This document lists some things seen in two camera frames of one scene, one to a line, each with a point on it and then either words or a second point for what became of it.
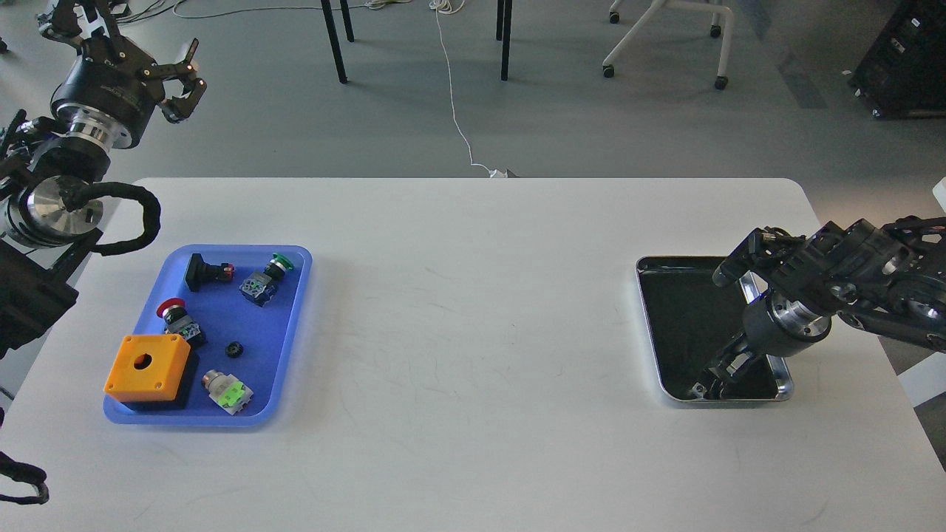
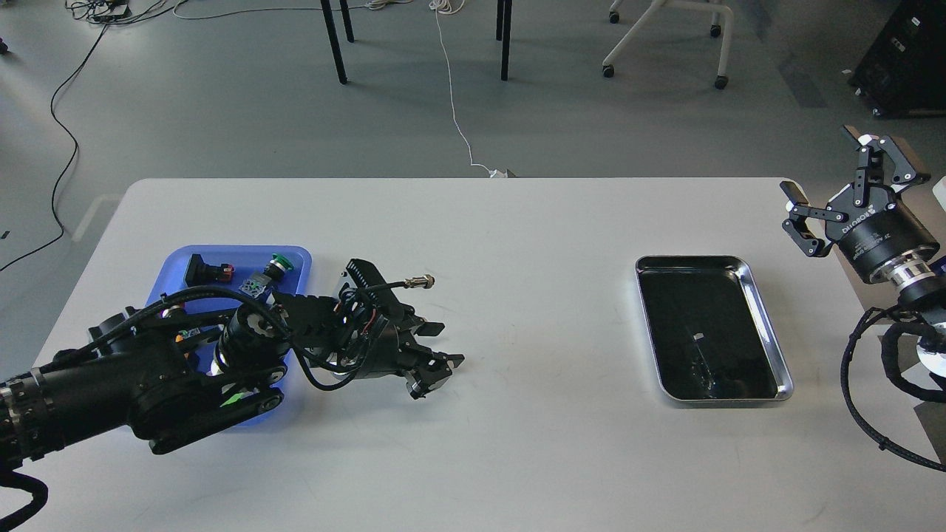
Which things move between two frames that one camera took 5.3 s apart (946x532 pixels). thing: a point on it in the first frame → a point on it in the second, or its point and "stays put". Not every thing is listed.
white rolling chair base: (655, 7) stays put
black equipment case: (903, 74) stays put
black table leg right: (504, 8) stays put
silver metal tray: (691, 318) stays put
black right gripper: (774, 324) → (878, 227)
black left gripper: (104, 99) → (374, 345)
